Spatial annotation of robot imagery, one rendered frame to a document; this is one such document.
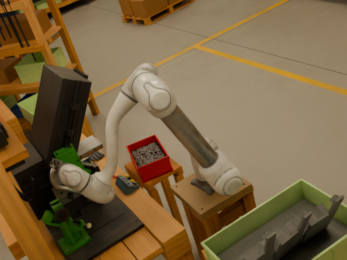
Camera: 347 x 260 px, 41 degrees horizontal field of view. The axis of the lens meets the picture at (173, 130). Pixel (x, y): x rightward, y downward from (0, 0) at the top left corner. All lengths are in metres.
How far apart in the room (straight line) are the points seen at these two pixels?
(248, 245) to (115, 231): 0.70
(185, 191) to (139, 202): 0.27
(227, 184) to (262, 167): 1.86
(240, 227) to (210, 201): 0.29
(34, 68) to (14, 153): 3.22
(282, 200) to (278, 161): 1.79
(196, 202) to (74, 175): 0.69
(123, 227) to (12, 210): 0.76
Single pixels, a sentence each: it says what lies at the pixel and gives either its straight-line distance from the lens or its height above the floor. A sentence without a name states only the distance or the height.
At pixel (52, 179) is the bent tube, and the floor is 1.16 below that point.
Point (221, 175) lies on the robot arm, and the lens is 2.24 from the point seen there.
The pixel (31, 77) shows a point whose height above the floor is 0.79.
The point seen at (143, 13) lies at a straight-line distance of 8.47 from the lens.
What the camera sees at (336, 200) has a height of 1.13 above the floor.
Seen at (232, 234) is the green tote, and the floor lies 0.90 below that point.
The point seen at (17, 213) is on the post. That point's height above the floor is 1.45.
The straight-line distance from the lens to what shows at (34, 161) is 2.67.
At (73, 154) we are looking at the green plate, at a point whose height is 1.21.
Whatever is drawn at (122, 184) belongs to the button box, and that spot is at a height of 0.94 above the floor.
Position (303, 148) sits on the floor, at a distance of 4.23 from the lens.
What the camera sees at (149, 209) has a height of 0.90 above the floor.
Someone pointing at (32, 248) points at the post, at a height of 1.27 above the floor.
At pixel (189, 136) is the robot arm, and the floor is 1.37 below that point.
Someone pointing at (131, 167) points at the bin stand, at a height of 0.80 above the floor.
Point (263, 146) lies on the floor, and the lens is 4.32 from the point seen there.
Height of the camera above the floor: 2.46
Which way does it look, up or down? 30 degrees down
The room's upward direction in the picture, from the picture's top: 17 degrees counter-clockwise
